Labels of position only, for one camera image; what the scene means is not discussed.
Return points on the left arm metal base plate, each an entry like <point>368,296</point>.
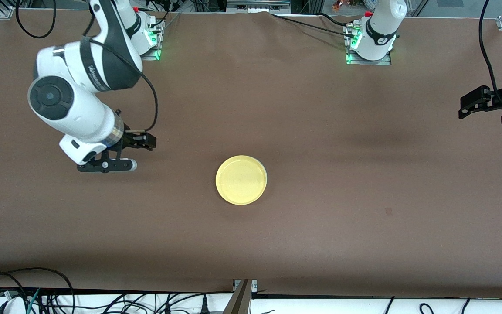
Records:
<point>350,59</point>

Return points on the small aluminium corner bracket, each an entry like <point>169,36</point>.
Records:
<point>5,12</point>

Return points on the grey metal device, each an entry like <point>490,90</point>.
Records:
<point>257,5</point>

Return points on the aluminium frame post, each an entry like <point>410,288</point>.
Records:
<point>238,301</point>

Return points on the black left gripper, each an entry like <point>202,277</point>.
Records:
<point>494,97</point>

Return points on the brown table cloth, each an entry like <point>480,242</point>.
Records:
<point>320,174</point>

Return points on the yellow plate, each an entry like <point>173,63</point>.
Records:
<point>240,179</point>

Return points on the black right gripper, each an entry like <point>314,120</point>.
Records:
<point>131,139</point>

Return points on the black power plug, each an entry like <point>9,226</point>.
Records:
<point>204,305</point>

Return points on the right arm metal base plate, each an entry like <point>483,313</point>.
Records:
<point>157,48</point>

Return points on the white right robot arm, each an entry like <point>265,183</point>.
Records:
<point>81,117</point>

